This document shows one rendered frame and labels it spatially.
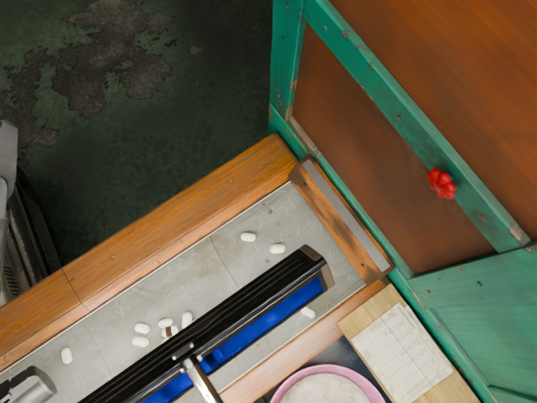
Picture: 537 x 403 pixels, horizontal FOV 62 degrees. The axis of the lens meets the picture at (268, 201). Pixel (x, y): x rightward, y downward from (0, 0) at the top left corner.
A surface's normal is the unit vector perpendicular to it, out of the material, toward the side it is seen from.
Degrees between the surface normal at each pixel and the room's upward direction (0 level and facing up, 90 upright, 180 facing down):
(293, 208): 0
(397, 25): 90
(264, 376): 0
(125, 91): 0
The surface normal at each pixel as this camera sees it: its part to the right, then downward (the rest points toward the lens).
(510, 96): -0.82, 0.55
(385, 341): 0.02, -0.25
